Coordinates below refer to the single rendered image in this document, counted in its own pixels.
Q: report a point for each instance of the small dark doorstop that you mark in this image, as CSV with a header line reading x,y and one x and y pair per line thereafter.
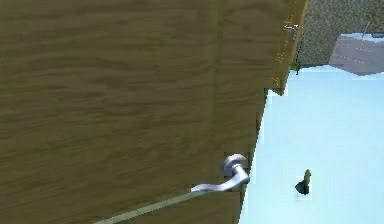
x,y
304,185

